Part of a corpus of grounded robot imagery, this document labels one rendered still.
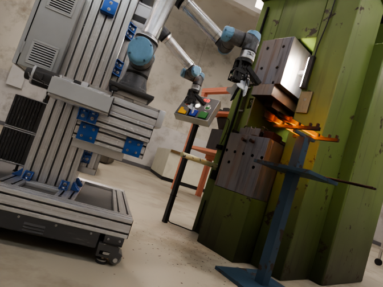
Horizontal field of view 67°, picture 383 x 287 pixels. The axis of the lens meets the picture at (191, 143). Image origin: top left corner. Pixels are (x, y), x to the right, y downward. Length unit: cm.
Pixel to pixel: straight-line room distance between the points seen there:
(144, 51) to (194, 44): 947
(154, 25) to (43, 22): 59
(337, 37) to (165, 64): 831
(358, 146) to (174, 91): 826
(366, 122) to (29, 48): 234
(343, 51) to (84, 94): 182
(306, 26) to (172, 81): 794
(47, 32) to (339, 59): 191
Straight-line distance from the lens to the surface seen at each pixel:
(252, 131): 233
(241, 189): 217
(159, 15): 148
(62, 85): 137
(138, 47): 139
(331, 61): 243
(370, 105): 268
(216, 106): 259
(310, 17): 276
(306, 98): 234
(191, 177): 774
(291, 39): 253
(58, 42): 170
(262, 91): 243
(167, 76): 1030
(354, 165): 256
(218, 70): 1088
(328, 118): 226
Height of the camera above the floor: 54
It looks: 5 degrees up
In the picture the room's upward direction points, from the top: 18 degrees clockwise
